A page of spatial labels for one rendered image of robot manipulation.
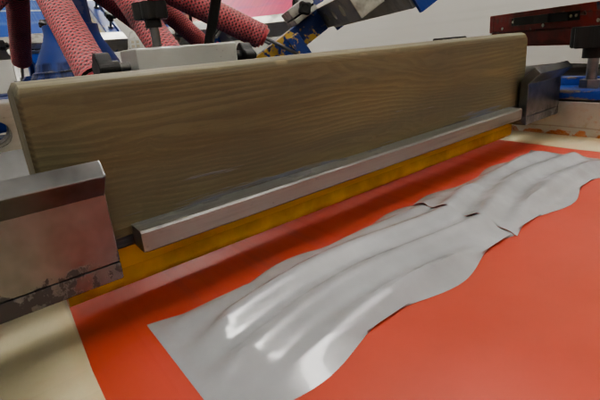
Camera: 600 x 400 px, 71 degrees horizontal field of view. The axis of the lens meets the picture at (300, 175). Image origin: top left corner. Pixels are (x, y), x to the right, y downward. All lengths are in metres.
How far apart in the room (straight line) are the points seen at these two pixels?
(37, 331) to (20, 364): 0.02
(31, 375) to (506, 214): 0.25
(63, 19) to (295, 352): 0.66
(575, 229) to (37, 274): 0.26
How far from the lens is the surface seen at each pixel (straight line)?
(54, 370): 0.20
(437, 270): 0.21
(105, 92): 0.19
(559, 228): 0.28
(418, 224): 0.25
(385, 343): 0.17
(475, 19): 2.55
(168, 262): 0.23
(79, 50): 0.69
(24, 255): 0.18
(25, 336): 0.23
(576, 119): 0.51
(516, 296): 0.21
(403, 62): 0.30
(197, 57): 0.52
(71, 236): 0.19
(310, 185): 0.23
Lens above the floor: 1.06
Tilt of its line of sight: 17 degrees down
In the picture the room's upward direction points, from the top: 5 degrees counter-clockwise
